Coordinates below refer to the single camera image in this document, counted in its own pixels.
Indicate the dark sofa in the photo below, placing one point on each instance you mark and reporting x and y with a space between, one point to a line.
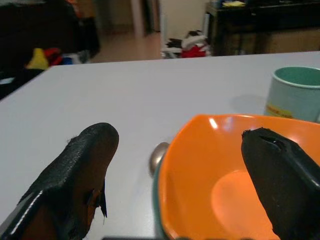
37 32

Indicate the pale green mug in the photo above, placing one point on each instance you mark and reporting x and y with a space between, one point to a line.
293 92

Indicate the yellow toy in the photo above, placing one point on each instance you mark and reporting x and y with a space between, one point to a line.
38 60

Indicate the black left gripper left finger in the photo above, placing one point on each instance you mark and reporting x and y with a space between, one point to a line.
70 172

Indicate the orange bowl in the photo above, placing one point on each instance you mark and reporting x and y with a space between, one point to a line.
212 180

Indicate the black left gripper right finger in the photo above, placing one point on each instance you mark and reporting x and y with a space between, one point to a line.
280 180

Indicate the silver metal spoon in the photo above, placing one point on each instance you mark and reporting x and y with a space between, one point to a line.
158 156

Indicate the pile of red white clothes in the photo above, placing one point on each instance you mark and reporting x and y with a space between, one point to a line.
187 45

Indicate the dark wooden cabinet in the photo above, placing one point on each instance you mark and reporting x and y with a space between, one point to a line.
262 27

